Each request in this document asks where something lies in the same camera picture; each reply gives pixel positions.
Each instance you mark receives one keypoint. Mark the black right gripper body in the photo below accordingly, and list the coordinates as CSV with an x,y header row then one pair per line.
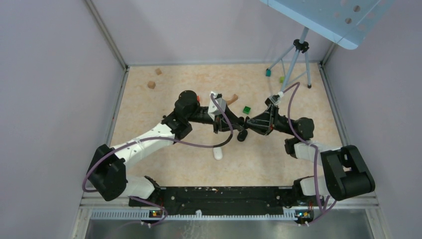
x,y
274,123

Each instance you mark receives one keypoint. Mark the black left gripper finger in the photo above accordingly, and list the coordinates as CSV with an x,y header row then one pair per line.
x,y
235,120
224,127

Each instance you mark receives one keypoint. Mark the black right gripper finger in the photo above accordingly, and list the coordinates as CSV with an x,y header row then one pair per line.
x,y
261,129
262,118

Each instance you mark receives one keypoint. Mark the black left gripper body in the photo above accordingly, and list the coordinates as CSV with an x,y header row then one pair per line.
x,y
218,122

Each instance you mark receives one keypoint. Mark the black earbud charging case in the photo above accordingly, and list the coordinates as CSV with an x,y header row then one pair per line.
x,y
241,137

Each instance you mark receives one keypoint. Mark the white earbud charging case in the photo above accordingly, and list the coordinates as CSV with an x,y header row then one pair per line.
x,y
217,153

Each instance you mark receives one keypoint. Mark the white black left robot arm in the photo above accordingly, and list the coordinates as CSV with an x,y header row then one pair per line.
x,y
107,171

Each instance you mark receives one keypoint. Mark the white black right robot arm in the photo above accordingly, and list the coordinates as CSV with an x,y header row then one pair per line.
x,y
345,173

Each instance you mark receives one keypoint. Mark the green block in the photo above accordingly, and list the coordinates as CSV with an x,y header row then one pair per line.
x,y
246,110

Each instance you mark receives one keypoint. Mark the brown wooden arch block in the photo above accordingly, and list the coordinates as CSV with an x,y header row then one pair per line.
x,y
232,100

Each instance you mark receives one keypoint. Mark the grey tripod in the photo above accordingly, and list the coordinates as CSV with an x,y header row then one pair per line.
x,y
301,47

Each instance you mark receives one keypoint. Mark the light blue perforated panel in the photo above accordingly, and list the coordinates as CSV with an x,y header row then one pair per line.
x,y
343,22

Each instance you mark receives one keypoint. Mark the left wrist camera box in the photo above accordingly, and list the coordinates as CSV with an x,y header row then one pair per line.
x,y
216,106

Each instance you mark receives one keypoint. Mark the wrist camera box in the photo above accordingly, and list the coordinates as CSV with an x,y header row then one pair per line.
x,y
274,99
216,106

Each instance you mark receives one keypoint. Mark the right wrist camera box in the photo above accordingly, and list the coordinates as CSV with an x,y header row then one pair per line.
x,y
274,99

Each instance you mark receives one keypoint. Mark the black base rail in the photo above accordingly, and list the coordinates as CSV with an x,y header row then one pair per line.
x,y
230,201

